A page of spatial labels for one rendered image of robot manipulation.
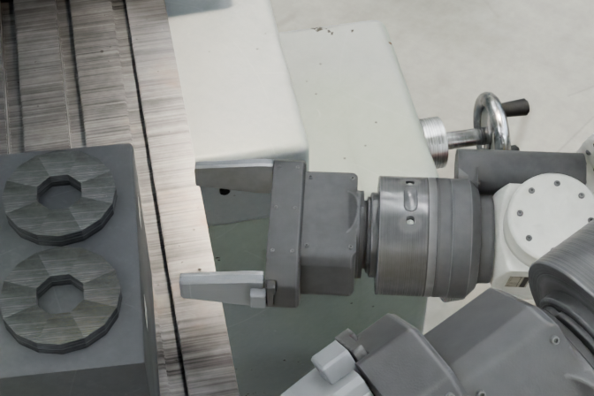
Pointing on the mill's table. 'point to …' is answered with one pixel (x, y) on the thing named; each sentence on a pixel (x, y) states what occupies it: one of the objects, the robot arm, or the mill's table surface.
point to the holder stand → (75, 276)
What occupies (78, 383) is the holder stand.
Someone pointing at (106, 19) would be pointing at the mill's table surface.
